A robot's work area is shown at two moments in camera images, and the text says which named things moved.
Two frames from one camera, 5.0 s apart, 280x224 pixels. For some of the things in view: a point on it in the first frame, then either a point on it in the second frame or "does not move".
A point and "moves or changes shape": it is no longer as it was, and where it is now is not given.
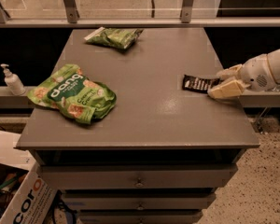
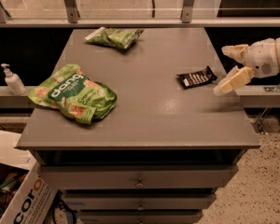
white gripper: x=254 y=72 to x=260 y=58
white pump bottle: x=13 y=81 does not move
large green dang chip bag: x=67 y=91 does not move
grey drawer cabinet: x=161 y=157 does not move
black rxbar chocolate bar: x=199 y=84 moves or changes shape
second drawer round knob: x=140 y=208 does not move
